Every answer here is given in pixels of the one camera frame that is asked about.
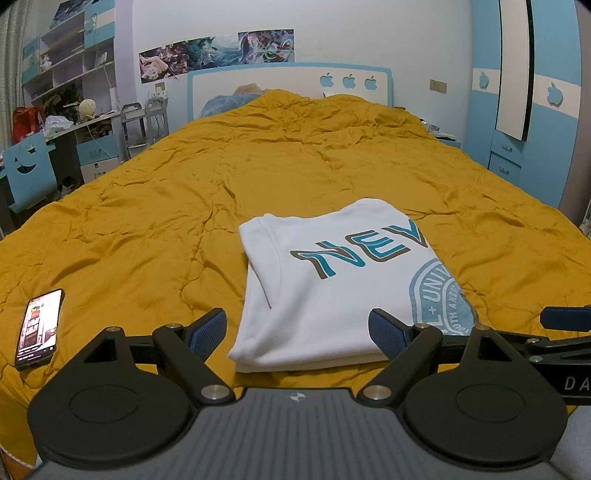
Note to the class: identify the white printed t-shirt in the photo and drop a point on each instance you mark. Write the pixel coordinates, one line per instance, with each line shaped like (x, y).
(314, 304)

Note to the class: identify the blue and white wardrobe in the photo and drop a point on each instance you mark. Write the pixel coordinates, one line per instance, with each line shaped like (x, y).
(545, 152)

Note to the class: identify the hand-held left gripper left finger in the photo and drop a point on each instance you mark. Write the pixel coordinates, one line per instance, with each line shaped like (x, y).
(207, 334)

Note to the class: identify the white plastic bag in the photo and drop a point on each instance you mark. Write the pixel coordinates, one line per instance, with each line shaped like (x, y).
(57, 122)

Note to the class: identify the yellow blanket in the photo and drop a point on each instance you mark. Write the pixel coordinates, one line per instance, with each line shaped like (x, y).
(161, 221)

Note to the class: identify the pale curtain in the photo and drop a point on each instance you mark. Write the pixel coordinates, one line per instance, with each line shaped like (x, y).
(9, 69)

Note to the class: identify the round white lamp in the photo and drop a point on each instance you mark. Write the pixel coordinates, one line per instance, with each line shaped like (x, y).
(86, 108)

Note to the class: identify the red bag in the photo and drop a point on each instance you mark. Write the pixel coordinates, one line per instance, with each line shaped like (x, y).
(25, 124)

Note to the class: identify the pair of shoes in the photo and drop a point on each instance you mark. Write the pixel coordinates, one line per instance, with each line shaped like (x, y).
(70, 182)

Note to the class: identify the blue desk drawer unit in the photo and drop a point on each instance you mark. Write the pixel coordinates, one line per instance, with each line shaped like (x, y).
(99, 159)

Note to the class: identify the blue chair with face cutout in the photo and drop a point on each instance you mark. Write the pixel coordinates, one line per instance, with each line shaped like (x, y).
(44, 184)

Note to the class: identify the poster above shelf unit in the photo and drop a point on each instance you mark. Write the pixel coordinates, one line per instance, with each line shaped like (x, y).
(76, 7)

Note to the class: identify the nightstand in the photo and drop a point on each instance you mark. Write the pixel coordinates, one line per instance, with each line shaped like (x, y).
(450, 142)

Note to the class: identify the white and blue shelf unit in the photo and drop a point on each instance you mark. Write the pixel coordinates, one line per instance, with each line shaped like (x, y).
(99, 39)

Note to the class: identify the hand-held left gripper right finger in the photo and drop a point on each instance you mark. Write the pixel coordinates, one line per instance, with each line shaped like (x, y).
(387, 334)

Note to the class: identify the black smartphone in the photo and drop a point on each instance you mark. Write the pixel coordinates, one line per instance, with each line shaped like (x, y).
(39, 330)

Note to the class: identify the wall socket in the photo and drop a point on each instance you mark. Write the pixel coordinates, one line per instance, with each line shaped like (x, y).
(159, 87)

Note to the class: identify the white desk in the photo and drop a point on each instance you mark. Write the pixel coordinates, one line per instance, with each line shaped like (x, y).
(94, 121)

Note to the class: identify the anime wall poster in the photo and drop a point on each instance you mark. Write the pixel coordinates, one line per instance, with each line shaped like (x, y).
(164, 64)
(212, 50)
(266, 46)

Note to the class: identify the white and blue headboard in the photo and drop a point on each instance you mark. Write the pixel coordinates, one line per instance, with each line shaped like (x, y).
(286, 81)

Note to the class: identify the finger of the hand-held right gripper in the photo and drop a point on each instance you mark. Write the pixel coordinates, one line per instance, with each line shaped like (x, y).
(565, 318)
(554, 347)

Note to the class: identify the grey trolley cart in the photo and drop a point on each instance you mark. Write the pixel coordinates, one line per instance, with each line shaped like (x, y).
(154, 110)

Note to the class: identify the wall switch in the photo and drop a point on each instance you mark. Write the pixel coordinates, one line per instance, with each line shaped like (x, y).
(437, 86)

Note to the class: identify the blue pillow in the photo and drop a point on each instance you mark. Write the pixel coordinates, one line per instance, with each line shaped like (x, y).
(224, 104)

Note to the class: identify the brown plush toy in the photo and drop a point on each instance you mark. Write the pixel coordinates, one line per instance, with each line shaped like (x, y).
(247, 88)

